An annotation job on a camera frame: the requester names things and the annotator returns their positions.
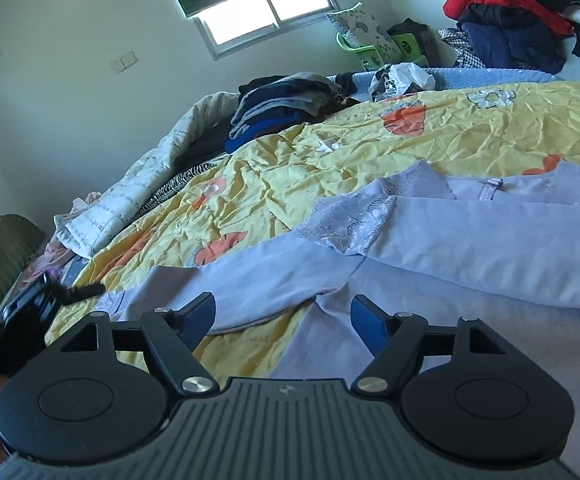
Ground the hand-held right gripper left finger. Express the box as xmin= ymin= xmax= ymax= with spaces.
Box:
xmin=45 ymin=291 xmax=221 ymax=402

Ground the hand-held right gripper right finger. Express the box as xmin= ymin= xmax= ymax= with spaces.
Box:
xmin=350 ymin=295 xmax=523 ymax=403

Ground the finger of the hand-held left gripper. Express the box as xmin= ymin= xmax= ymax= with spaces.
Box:
xmin=64 ymin=283 xmax=107 ymax=304

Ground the lavender long-sleeved top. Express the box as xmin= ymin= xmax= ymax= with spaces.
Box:
xmin=95 ymin=159 xmax=580 ymax=392

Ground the stack of folded dark clothes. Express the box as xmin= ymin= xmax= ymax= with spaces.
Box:
xmin=224 ymin=72 xmax=357 ymax=155

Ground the person's left hand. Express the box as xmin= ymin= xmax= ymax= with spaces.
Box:
xmin=0 ymin=317 xmax=47 ymax=377

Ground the pink cloth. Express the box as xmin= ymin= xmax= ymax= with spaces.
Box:
xmin=20 ymin=237 xmax=79 ymax=284

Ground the dark green padded headboard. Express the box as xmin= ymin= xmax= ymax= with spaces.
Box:
xmin=0 ymin=197 xmax=47 ymax=307

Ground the white printed quilt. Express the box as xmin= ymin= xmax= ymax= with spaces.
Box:
xmin=52 ymin=91 xmax=244 ymax=262

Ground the zebra-striped cloth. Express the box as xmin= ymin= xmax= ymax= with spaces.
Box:
xmin=129 ymin=154 xmax=231 ymax=222

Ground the dark grey blanket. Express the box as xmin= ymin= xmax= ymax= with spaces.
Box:
xmin=185 ymin=121 xmax=241 ymax=172

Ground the yellow carrot-print bedspread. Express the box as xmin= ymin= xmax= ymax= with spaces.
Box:
xmin=45 ymin=80 xmax=580 ymax=381

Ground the white plastic bag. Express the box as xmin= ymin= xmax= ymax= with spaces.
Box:
xmin=369 ymin=62 xmax=436 ymax=102

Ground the green plastic chair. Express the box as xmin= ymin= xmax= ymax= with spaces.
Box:
xmin=336 ymin=31 xmax=433 ymax=72

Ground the blue knitted blanket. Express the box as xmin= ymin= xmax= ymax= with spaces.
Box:
xmin=327 ymin=66 xmax=566 ymax=102

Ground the houndstooth cloth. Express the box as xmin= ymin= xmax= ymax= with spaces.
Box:
xmin=438 ymin=27 xmax=486 ymax=69

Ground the floral pillow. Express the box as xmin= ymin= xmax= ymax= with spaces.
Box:
xmin=325 ymin=2 xmax=403 ymax=64

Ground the dark cloth on chair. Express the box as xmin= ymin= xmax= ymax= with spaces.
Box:
xmin=387 ymin=18 xmax=431 ymax=43

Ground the window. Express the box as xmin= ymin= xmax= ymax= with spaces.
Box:
xmin=192 ymin=0 xmax=334 ymax=59

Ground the navy padded jacket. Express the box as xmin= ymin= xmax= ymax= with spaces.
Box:
xmin=456 ymin=4 xmax=568 ymax=76

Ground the wall switch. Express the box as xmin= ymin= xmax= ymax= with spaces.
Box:
xmin=109 ymin=51 xmax=139 ymax=74

